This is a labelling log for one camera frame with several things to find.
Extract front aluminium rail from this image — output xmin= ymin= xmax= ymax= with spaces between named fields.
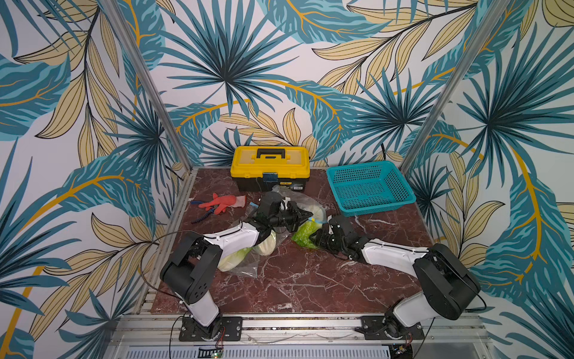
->
xmin=104 ymin=314 xmax=496 ymax=358

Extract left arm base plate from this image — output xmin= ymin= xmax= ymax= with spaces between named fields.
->
xmin=179 ymin=316 xmax=243 ymax=342

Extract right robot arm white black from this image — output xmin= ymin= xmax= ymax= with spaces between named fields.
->
xmin=310 ymin=215 xmax=481 ymax=331

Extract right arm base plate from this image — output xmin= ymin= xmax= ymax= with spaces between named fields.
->
xmin=354 ymin=316 xmax=425 ymax=341

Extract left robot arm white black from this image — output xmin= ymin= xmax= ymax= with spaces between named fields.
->
xmin=160 ymin=191 xmax=313 ymax=337

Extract left aluminium frame post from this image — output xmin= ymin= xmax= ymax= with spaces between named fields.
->
xmin=101 ymin=0 xmax=193 ymax=173

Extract teal plastic basket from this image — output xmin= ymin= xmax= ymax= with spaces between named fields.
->
xmin=327 ymin=161 xmax=416 ymax=217

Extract aluminium frame post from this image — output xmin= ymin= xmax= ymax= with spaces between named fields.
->
xmin=400 ymin=0 xmax=510 ymax=176
xmin=101 ymin=0 xmax=193 ymax=173

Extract blue handled tool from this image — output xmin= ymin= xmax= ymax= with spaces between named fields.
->
xmin=190 ymin=200 xmax=214 ymax=225

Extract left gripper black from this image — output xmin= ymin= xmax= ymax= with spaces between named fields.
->
xmin=270 ymin=200 xmax=314 ymax=233

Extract yellow black toolbox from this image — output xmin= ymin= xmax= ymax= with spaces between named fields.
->
xmin=230 ymin=146 xmax=310 ymax=192

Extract clear zipper bag blue seal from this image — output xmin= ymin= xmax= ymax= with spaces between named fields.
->
xmin=210 ymin=207 xmax=283 ymax=277

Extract right aluminium frame post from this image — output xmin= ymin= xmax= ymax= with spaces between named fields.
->
xmin=400 ymin=0 xmax=510 ymax=176

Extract chinese cabbage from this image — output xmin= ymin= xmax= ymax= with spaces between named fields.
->
xmin=254 ymin=230 xmax=277 ymax=256
xmin=291 ymin=220 xmax=322 ymax=250
xmin=218 ymin=248 xmax=252 ymax=272

